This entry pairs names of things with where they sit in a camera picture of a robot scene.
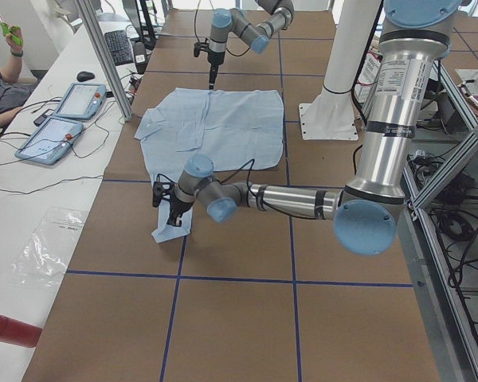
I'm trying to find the black computer keyboard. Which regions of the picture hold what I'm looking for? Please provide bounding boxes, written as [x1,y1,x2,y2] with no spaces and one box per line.
[104,29,134,66]

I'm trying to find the blue teach pendant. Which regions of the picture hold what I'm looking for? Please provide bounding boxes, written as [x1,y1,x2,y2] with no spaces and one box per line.
[14,116,84,166]
[53,83,107,121]

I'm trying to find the clear plastic bag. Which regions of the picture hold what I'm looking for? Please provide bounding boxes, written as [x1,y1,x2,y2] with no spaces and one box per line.
[8,207,88,290]

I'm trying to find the white camera column base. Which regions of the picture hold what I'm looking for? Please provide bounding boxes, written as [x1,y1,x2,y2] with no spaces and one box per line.
[299,0,382,141]

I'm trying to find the red cylinder bottle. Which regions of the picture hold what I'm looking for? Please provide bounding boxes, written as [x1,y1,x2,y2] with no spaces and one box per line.
[0,314,42,348]

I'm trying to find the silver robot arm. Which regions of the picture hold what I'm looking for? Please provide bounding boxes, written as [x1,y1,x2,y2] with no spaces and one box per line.
[167,1,460,255]
[194,0,295,89]

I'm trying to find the seated person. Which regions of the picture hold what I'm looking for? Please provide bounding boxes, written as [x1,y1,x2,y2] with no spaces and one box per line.
[0,25,36,130]

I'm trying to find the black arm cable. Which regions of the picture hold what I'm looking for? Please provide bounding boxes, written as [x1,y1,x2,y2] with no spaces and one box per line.
[193,0,248,57]
[214,145,363,219]

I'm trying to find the far blue teach pendant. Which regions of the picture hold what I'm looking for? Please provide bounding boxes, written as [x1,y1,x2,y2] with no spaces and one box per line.
[53,83,107,121]

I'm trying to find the light blue button shirt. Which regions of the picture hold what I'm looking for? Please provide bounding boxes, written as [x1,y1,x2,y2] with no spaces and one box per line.
[133,87,285,244]

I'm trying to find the grey aluminium frame post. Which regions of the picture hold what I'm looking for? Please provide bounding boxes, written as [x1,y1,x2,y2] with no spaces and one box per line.
[75,0,132,122]

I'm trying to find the black computer mouse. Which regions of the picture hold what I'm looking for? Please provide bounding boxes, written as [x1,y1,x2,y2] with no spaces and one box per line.
[76,71,96,82]

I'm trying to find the near blue teach pendant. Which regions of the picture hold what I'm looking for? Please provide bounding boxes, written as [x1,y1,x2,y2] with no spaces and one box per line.
[14,116,84,166]

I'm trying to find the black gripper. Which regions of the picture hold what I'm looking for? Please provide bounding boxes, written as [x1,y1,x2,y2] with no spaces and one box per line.
[207,50,225,90]
[167,195,194,227]

